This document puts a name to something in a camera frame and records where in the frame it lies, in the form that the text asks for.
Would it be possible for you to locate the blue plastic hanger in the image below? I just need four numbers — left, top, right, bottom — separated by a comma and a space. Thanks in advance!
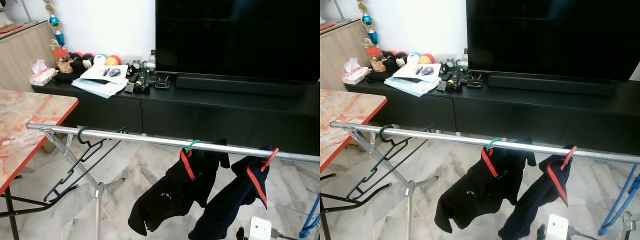
299, 192, 321, 239
597, 164, 640, 237

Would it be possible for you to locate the black plastic hanger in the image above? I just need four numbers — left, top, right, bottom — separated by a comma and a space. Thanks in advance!
43, 126, 130, 203
346, 125, 437, 201

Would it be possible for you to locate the black shirt red collar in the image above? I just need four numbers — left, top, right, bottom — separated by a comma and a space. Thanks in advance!
434, 142, 537, 234
127, 145, 231, 237

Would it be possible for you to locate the black low television console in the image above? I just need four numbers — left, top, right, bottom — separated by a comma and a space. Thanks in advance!
345, 70, 640, 157
31, 70, 321, 157

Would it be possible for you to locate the silver metal clothes rack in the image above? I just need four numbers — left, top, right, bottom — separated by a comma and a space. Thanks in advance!
26, 122, 321, 240
330, 120, 640, 240

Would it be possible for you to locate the black soundbar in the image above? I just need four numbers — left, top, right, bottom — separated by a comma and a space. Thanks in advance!
488, 74, 617, 97

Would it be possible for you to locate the marble pattern table red edge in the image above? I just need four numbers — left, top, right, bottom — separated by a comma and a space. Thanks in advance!
320, 89, 394, 240
0, 89, 80, 240

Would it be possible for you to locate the pink white tissue box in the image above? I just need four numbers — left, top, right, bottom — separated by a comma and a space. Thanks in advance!
341, 58, 371, 85
28, 59, 58, 87

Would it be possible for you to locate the black flat screen television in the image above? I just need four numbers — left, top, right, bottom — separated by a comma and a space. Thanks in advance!
155, 0, 321, 84
466, 0, 640, 82

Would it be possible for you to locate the light wooden sideboard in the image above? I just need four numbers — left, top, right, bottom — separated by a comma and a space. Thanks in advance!
320, 20, 372, 92
0, 21, 57, 93

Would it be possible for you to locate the white paper stack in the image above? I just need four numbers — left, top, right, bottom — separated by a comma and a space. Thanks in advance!
384, 63, 443, 97
71, 64, 129, 99

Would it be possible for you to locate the red lidded jar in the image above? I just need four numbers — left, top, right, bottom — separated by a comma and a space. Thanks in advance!
366, 45, 384, 72
52, 46, 71, 74

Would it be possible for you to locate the gold blue trophy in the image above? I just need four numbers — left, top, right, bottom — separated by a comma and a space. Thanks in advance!
356, 0, 382, 49
42, 0, 68, 51

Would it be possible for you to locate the white figurine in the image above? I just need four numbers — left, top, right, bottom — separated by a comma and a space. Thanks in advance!
0, 7, 14, 29

